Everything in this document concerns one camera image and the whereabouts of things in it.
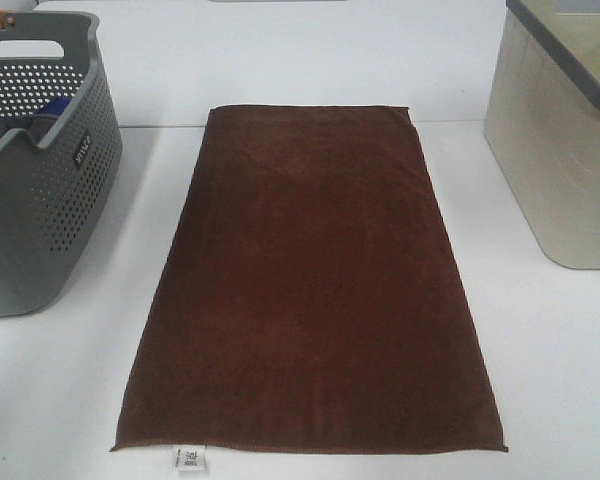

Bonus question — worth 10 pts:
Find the grey towel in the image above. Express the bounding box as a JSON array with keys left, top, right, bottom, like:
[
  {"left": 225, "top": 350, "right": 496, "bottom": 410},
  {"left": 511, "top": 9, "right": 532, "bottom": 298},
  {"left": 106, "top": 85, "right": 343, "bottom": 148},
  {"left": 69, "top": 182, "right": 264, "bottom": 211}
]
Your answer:
[{"left": 0, "top": 114, "right": 57, "bottom": 143}]

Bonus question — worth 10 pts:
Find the white care label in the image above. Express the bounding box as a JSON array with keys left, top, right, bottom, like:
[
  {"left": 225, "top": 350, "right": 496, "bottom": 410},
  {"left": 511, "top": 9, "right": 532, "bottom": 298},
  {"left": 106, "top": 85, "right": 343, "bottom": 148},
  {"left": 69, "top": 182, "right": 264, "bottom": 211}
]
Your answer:
[{"left": 172, "top": 434, "right": 207, "bottom": 454}]

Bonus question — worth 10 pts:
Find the brown microfibre towel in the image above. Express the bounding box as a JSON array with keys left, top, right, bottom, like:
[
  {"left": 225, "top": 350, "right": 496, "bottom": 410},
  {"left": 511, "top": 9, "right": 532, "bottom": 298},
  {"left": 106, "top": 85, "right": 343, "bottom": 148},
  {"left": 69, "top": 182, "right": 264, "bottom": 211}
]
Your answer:
[{"left": 115, "top": 105, "right": 505, "bottom": 454}]

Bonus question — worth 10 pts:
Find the blue towel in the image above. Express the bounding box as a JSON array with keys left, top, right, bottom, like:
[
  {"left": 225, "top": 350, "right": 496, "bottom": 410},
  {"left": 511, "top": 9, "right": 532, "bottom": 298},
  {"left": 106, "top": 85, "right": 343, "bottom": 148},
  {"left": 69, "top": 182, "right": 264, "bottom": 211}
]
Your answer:
[{"left": 37, "top": 96, "right": 72, "bottom": 116}]

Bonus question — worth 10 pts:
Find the beige bin with grey rim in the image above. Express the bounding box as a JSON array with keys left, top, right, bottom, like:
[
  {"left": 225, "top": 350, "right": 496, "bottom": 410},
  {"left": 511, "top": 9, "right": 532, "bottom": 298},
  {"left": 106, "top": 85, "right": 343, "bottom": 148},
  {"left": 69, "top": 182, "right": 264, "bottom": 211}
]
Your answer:
[{"left": 484, "top": 1, "right": 600, "bottom": 269}]

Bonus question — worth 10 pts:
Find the grey perforated plastic basket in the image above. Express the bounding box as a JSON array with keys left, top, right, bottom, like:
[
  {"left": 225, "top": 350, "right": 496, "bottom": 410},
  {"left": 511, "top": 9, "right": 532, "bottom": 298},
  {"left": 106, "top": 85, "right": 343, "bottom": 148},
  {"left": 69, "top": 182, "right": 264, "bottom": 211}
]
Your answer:
[{"left": 0, "top": 12, "right": 122, "bottom": 317}]

